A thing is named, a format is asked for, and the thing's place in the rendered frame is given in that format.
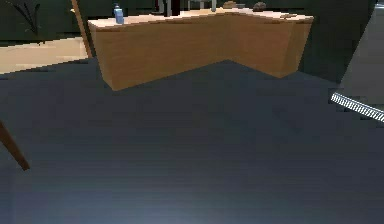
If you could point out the grey small bowl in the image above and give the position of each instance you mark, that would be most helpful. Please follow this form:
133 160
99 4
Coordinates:
240 5

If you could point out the brown wooden furniture leg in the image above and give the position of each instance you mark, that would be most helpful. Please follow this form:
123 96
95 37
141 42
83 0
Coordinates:
12 146

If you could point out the grey metal stand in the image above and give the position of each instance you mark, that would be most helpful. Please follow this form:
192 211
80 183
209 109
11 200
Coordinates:
166 7

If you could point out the dark brown lumpy item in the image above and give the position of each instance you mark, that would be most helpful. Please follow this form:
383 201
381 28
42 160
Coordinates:
259 6

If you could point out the wooden kitchen counter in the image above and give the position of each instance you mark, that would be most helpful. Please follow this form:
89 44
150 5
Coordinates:
186 50

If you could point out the brown wooden door frame post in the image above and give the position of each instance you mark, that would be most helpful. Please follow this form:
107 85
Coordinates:
82 28

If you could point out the flat brown item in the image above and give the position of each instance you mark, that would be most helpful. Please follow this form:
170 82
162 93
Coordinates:
288 15

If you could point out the brown round food item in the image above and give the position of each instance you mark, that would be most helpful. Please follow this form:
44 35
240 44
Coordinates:
229 4

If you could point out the blue bottle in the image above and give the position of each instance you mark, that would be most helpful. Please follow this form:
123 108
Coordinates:
118 15

